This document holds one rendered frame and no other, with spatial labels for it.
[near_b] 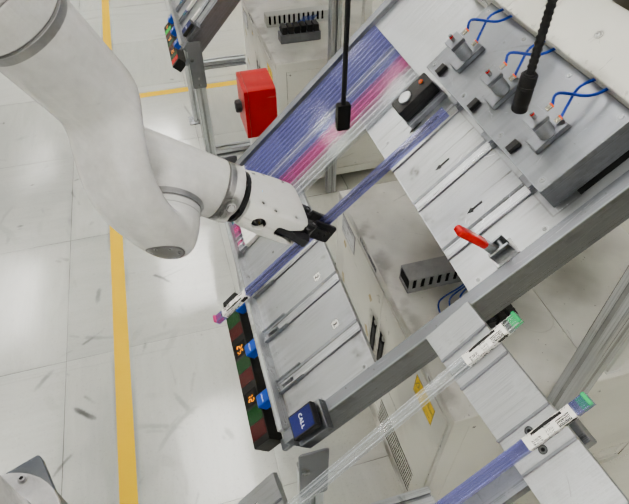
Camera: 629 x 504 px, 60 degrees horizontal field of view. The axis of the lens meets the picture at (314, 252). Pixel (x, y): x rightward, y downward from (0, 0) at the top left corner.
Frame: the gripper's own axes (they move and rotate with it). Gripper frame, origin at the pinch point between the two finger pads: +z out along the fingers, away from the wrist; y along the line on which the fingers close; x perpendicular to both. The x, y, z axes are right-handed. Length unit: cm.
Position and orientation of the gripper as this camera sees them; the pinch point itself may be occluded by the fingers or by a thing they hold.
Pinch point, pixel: (318, 226)
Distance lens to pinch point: 84.7
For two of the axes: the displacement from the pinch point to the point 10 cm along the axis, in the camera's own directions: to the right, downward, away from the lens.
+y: -2.7, -6.9, 6.7
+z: 7.7, 2.5, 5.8
